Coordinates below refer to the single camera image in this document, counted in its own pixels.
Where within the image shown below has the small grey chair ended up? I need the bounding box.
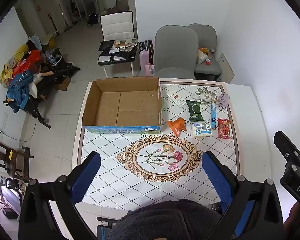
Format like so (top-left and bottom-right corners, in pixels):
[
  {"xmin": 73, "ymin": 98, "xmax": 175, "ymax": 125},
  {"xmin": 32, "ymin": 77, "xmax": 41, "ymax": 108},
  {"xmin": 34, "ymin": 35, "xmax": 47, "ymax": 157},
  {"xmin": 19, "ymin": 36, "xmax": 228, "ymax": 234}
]
[{"xmin": 187, "ymin": 23, "xmax": 222, "ymax": 82}]

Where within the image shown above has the white padded chair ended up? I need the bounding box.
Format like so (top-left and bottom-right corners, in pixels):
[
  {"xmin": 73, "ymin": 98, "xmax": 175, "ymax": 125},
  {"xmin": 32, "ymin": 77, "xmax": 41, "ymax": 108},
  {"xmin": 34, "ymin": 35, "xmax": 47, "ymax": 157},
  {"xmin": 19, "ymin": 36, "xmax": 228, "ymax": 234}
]
[{"xmin": 98, "ymin": 11, "xmax": 136, "ymax": 78}]

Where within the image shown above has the white blue tissue pack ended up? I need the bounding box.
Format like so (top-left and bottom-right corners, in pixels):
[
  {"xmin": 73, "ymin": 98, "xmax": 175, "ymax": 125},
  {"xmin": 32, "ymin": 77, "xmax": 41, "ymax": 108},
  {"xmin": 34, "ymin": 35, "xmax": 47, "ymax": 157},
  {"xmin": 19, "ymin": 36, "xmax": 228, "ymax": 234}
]
[{"xmin": 191, "ymin": 122, "xmax": 212, "ymax": 138}]

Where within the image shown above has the orange snack packet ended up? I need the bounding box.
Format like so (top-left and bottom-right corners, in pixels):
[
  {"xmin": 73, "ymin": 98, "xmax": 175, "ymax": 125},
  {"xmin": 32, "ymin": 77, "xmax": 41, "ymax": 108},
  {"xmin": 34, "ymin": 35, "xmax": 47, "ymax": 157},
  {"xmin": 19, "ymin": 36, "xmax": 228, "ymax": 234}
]
[{"xmin": 167, "ymin": 117, "xmax": 188, "ymax": 138}]

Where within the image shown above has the small brown cardboard box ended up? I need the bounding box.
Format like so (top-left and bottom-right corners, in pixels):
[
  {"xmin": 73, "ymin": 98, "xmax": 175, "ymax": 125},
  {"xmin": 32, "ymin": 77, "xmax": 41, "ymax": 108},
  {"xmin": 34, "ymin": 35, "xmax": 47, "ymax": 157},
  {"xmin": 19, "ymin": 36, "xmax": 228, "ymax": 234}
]
[{"xmin": 54, "ymin": 76, "xmax": 71, "ymax": 91}]

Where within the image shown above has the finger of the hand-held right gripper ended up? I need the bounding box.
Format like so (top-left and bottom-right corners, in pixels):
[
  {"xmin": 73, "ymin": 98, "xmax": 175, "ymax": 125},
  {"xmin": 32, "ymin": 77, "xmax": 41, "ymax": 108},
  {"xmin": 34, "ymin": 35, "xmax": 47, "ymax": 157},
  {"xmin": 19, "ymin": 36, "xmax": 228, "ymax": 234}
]
[{"xmin": 274, "ymin": 131, "xmax": 300, "ymax": 159}]

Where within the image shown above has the large grey chair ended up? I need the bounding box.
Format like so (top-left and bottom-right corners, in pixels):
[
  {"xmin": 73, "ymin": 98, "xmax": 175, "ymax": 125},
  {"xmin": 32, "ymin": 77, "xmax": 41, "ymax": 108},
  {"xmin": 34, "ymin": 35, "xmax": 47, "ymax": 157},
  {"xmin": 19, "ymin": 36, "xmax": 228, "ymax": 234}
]
[{"xmin": 154, "ymin": 25, "xmax": 200, "ymax": 78}]

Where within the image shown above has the white tissue box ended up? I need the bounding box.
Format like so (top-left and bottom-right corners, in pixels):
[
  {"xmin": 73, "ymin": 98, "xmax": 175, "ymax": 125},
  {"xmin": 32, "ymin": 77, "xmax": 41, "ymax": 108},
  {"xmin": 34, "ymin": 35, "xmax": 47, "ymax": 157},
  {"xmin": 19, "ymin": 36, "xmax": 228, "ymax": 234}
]
[{"xmin": 196, "ymin": 49, "xmax": 208, "ymax": 64}]

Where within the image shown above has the white cigarette pack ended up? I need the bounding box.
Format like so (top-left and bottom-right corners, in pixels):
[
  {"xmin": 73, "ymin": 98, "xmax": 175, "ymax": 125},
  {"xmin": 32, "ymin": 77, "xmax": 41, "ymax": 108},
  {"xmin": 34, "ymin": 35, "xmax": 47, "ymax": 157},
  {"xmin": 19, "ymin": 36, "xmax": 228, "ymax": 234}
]
[{"xmin": 167, "ymin": 91, "xmax": 188, "ymax": 107}]

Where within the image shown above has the green wet wipe packet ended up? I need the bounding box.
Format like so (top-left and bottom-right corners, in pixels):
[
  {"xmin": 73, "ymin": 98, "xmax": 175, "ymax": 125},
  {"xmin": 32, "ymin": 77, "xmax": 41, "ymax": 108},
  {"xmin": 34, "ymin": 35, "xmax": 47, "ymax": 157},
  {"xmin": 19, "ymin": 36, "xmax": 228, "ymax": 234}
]
[{"xmin": 186, "ymin": 100, "xmax": 205, "ymax": 122}]

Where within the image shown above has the pink suitcase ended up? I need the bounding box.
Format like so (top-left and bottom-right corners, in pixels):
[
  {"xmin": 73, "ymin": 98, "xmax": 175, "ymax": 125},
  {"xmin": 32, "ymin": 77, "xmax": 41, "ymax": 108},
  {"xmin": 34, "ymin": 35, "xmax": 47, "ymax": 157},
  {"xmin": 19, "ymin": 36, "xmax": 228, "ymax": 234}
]
[{"xmin": 139, "ymin": 41, "xmax": 155, "ymax": 77}]

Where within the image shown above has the red plastic bag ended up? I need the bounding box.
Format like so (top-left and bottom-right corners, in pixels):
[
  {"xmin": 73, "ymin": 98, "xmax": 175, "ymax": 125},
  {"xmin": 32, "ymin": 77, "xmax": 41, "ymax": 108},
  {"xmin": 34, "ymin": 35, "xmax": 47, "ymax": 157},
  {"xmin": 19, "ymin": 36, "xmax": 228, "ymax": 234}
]
[{"xmin": 12, "ymin": 50, "xmax": 42, "ymax": 77}]

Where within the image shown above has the stack of papers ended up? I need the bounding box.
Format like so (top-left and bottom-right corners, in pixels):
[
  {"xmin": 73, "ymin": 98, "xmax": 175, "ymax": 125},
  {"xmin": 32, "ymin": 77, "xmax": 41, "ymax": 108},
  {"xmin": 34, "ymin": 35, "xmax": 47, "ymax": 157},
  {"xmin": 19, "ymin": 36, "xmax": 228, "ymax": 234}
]
[{"xmin": 114, "ymin": 39, "xmax": 138, "ymax": 49}]

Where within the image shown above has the red patterned snack packet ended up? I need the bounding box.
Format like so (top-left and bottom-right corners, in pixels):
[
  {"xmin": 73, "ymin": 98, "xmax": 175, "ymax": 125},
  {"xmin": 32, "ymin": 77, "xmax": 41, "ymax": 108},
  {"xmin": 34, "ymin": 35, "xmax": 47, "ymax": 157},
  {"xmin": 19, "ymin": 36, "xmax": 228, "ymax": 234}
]
[{"xmin": 217, "ymin": 118, "xmax": 233, "ymax": 140}]

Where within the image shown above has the black folding rack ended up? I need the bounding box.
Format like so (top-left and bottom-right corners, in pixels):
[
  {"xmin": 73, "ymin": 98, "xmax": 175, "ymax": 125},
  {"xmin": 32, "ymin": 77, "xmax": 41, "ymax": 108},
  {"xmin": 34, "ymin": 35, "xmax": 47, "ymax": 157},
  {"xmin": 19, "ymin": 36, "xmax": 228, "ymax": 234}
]
[{"xmin": 2, "ymin": 65, "xmax": 80, "ymax": 129}]

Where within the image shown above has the white board panel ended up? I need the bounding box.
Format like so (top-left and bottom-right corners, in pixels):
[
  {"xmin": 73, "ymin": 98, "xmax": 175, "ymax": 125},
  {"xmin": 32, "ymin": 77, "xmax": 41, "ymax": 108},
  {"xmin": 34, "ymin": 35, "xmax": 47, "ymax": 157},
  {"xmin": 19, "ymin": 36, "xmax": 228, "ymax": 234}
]
[{"xmin": 220, "ymin": 53, "xmax": 235, "ymax": 83}]

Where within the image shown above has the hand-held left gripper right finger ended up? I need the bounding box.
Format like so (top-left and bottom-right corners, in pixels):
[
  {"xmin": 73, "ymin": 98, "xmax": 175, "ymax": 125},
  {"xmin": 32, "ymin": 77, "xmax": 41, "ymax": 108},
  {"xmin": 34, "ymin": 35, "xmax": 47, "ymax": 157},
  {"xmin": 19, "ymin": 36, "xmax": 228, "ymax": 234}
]
[{"xmin": 201, "ymin": 151, "xmax": 285, "ymax": 240}]

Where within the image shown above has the light purple cloth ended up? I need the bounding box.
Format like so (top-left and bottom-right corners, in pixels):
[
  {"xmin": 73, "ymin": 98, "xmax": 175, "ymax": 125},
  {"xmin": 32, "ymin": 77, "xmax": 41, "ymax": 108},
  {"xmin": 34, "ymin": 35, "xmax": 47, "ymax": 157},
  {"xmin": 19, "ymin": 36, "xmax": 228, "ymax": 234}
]
[{"xmin": 216, "ymin": 93, "xmax": 230, "ymax": 109}]

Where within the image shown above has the black flat bag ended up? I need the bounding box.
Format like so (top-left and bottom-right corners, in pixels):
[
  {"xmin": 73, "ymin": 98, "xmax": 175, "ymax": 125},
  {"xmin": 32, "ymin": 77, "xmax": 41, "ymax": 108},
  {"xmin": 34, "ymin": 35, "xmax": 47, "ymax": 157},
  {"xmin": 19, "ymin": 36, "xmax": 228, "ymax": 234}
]
[{"xmin": 98, "ymin": 40, "xmax": 115, "ymax": 53}]

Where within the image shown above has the yellow garment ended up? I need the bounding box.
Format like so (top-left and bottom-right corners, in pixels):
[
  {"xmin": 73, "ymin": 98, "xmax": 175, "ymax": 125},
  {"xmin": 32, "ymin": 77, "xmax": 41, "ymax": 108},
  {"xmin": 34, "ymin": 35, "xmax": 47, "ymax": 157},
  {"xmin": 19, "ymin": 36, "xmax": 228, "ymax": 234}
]
[{"xmin": 0, "ymin": 44, "xmax": 29, "ymax": 85}]

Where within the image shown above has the slim blue stick packet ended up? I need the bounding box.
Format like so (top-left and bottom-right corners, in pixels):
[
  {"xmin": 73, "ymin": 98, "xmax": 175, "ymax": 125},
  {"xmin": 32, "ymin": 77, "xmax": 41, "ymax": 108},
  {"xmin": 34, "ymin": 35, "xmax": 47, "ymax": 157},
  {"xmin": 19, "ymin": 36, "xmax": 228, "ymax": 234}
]
[{"xmin": 210, "ymin": 102, "xmax": 217, "ymax": 130}]

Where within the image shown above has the blue garment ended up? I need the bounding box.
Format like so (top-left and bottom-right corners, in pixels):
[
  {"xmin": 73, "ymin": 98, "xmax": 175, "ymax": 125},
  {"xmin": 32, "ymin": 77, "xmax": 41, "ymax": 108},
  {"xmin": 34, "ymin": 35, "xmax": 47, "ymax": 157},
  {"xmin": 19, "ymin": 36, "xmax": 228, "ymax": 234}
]
[{"xmin": 6, "ymin": 70, "xmax": 34, "ymax": 113}]

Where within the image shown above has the black floor cable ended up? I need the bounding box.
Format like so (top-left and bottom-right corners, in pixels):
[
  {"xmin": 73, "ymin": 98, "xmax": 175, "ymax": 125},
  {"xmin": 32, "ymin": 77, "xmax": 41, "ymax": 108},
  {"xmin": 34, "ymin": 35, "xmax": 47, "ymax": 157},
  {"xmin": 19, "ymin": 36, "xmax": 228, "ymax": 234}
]
[{"xmin": 0, "ymin": 124, "xmax": 37, "ymax": 142}]

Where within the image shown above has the dark wooden chair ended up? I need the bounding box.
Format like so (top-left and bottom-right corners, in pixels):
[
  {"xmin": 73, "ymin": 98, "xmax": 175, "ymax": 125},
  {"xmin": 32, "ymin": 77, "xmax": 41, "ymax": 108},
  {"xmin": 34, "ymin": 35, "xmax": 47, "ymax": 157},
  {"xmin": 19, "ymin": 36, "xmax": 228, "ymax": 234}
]
[{"xmin": 0, "ymin": 135, "xmax": 34, "ymax": 180}]

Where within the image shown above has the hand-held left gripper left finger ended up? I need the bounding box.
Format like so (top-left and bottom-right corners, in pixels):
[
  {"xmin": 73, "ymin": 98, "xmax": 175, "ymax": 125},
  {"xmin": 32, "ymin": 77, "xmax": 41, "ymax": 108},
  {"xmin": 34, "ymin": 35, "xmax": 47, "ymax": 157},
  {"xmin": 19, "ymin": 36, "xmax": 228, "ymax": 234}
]
[{"xmin": 19, "ymin": 151, "xmax": 102, "ymax": 240}]

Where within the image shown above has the black backpack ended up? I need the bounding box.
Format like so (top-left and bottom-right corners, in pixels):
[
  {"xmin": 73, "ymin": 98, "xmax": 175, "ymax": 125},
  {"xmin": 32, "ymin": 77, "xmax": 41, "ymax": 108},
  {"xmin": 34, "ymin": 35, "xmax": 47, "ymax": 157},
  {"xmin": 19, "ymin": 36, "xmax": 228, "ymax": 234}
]
[{"xmin": 87, "ymin": 13, "xmax": 99, "ymax": 26}]

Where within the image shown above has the dark fleece clothing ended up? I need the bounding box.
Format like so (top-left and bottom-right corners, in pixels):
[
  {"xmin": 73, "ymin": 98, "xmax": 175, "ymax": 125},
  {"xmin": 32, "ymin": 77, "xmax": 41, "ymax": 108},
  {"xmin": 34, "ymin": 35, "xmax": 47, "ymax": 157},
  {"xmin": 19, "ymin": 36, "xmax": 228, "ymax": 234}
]
[{"xmin": 107, "ymin": 199, "xmax": 223, "ymax": 240}]

